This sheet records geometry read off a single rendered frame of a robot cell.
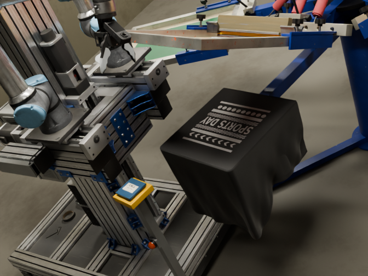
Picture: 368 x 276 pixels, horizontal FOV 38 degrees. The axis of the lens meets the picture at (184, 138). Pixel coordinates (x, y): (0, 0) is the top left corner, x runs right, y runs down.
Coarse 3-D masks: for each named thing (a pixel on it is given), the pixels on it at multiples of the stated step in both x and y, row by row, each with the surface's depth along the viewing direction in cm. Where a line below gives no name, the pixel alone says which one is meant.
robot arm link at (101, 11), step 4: (112, 0) 182; (96, 4) 181; (100, 4) 181; (104, 4) 181; (108, 4) 181; (112, 4) 182; (96, 8) 183; (100, 8) 181; (104, 8) 181; (108, 8) 182; (112, 8) 182; (96, 12) 183; (100, 12) 182; (104, 12) 182; (108, 12) 182; (112, 12) 183
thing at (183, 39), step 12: (132, 36) 203; (144, 36) 198; (156, 36) 193; (168, 36) 188; (180, 36) 188; (192, 36) 247; (204, 36) 252; (216, 36) 258; (192, 48) 180; (204, 48) 178; (216, 48) 182; (228, 48) 186; (240, 48) 190
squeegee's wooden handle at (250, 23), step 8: (224, 16) 246; (232, 16) 242; (240, 16) 239; (248, 16) 235; (256, 16) 232; (264, 16) 229; (224, 24) 246; (232, 24) 242; (240, 24) 239; (248, 24) 235; (256, 24) 232; (264, 24) 229; (272, 24) 226; (280, 24) 223; (288, 24) 220; (280, 32) 223
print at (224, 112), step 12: (216, 108) 250; (228, 108) 247; (240, 108) 243; (252, 108) 239; (204, 120) 246; (216, 120) 242; (228, 120) 239; (240, 120) 235; (252, 120) 232; (192, 132) 242; (204, 132) 238; (216, 132) 235; (228, 132) 232; (240, 132) 228; (204, 144) 231; (216, 144) 228; (228, 144) 225
